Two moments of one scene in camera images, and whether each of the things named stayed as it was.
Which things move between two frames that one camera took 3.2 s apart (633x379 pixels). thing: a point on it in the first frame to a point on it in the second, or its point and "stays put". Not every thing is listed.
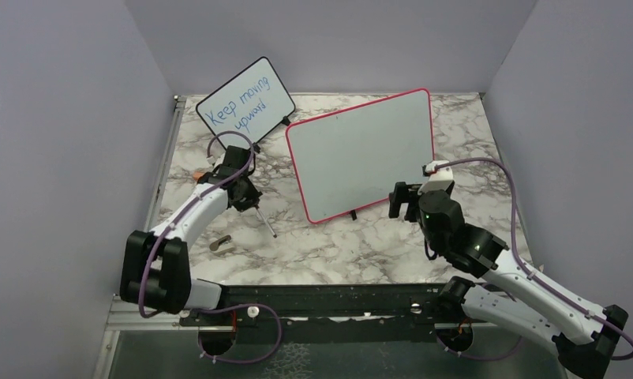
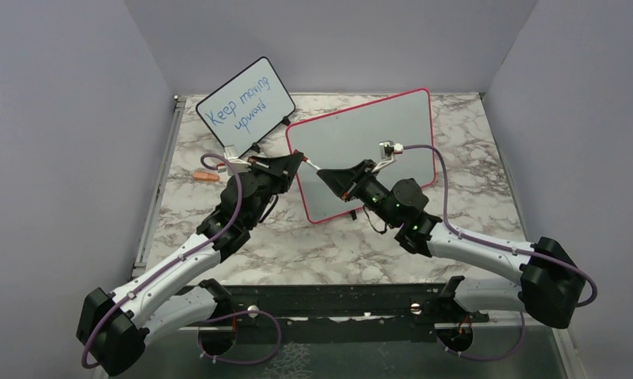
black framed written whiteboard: [253, 102] stays put
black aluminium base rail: [331, 307] stays put
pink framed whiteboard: [350, 159] stays put
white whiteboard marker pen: [273, 233] to [306, 159]
